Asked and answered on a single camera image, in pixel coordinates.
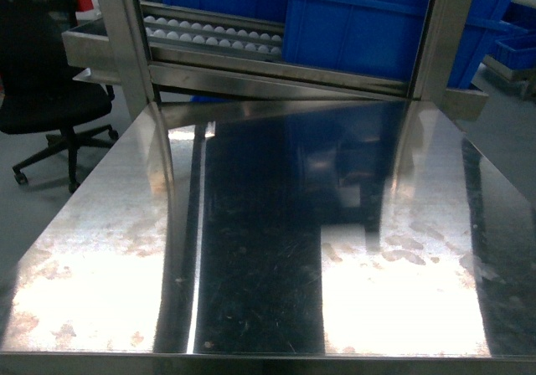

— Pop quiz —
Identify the stainless steel roller rack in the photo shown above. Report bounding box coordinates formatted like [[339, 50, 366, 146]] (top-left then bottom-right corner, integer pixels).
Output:
[[63, 0, 487, 121]]

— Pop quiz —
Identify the large blue plastic bin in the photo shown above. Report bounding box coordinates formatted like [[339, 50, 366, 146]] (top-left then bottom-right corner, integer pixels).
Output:
[[282, 0, 513, 89]]

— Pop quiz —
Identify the black office chair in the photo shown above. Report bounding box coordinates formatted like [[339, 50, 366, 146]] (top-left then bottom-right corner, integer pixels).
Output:
[[1, 0, 119, 192]]

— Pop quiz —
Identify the small blue bin right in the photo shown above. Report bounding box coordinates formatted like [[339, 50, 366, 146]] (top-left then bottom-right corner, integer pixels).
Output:
[[494, 34, 536, 70]]

